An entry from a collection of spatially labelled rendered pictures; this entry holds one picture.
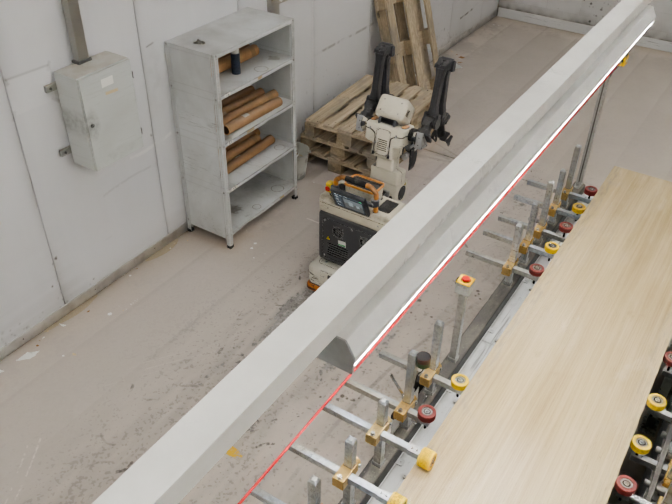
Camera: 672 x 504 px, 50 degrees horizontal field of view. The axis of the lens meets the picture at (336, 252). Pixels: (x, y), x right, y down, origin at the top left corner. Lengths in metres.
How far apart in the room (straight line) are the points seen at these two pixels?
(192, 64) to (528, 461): 3.30
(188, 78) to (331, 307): 3.91
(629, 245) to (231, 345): 2.53
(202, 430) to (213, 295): 4.09
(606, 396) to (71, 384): 3.08
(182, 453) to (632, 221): 3.90
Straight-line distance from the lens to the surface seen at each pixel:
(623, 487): 3.17
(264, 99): 5.63
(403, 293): 1.50
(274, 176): 6.23
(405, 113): 4.62
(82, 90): 4.44
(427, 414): 3.20
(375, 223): 4.53
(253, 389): 1.16
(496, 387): 3.37
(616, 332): 3.82
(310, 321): 1.27
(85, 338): 5.04
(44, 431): 4.56
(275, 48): 5.69
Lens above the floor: 3.31
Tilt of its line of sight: 37 degrees down
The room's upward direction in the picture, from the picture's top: 1 degrees clockwise
